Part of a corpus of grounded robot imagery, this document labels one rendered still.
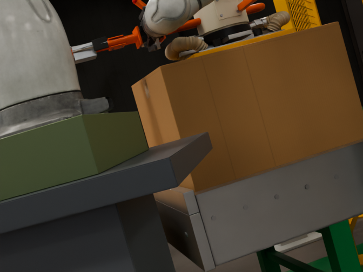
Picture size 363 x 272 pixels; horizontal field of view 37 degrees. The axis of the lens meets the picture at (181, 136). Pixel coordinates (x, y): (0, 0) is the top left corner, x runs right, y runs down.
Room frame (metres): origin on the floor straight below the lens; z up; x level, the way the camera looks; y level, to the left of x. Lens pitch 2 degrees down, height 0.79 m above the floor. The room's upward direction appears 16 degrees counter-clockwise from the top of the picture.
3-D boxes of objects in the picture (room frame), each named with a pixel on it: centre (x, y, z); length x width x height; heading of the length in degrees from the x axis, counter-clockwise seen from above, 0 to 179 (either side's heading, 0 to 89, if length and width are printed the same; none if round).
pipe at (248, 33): (1.80, -0.23, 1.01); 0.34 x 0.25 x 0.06; 103
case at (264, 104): (1.80, -0.22, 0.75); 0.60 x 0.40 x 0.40; 107
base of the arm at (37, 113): (0.97, 0.21, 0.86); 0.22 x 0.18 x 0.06; 75
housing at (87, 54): (1.69, 0.22, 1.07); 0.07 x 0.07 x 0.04; 13
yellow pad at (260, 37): (1.71, -0.25, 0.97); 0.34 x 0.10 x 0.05; 103
